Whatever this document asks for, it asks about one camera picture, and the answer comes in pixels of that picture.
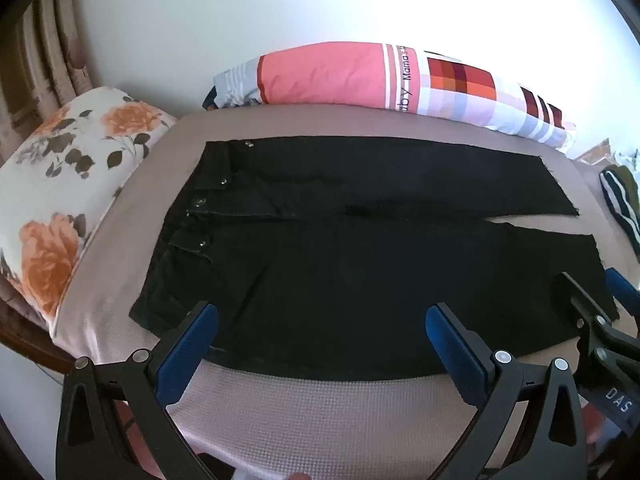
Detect pink patchwork pillow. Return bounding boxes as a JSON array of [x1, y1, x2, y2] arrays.
[[202, 40, 578, 154]]

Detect floral pillow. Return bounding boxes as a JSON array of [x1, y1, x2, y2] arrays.
[[0, 85, 179, 335]]

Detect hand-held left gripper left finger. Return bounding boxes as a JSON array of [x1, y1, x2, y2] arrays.
[[56, 301, 220, 480]]

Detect black pants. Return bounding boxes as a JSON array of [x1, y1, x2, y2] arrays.
[[129, 136, 621, 382]]

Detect beige curtain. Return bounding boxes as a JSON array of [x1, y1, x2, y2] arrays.
[[0, 0, 98, 161]]

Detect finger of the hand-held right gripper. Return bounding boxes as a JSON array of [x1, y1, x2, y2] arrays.
[[559, 271, 640, 361], [604, 266, 640, 333]]

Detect tan cloth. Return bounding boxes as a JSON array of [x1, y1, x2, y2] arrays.
[[574, 139, 621, 167]]

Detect dark striped cloth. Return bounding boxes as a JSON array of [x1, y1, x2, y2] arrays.
[[599, 165, 640, 257]]

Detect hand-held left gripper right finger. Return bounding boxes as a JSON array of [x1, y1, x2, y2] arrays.
[[425, 302, 587, 480]]

